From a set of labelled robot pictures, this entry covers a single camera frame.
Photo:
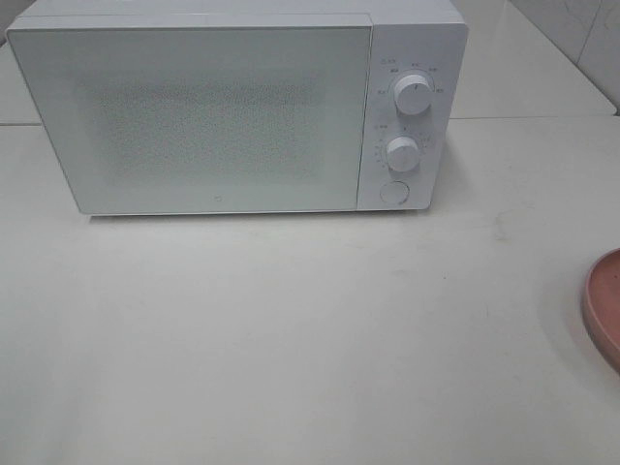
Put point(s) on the round white door button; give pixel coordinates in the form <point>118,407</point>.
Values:
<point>395,193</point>

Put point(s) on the pink round plate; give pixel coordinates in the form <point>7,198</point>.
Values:
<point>600,306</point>

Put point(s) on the white microwave door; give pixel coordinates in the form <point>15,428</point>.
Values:
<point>201,121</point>

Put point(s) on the lower white round knob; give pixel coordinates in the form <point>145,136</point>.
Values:
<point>402,154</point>

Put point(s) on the white round knob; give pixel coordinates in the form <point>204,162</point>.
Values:
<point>402,154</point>
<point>413,93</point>

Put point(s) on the upper white round knob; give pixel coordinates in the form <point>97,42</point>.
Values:
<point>413,93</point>

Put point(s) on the white microwave oven body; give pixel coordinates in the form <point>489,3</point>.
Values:
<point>429,36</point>

